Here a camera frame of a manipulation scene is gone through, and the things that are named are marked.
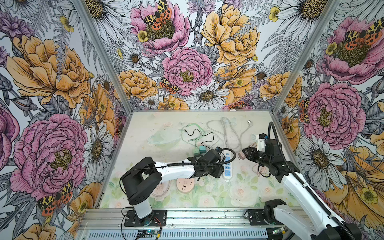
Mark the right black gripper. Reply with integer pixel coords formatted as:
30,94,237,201
242,146,272,168

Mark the white blue power strip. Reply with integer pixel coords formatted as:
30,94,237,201
223,153,233,182

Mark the pink charger plug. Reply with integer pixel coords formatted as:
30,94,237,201
238,152,246,160

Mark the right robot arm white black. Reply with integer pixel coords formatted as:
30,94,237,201
242,138,362,240

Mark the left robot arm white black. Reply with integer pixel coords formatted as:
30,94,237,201
120,147,227,222

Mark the teal green charger plug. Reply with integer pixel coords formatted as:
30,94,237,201
199,146,207,154

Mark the round pink power socket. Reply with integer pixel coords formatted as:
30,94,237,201
176,179,195,194

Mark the black thin cable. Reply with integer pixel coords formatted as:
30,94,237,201
183,128,216,149

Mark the green thin cable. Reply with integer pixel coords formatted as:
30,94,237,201
179,122,208,146

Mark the white power strip cable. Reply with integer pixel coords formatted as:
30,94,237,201
206,116,254,154

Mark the clear pink socket cable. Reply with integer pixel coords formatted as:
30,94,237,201
148,179,173,202

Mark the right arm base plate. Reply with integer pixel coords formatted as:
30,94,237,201
243,209,284,226

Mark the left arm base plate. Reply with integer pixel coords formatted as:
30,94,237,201
124,210,168,227

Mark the aluminium front rail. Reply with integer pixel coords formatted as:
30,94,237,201
76,206,337,240

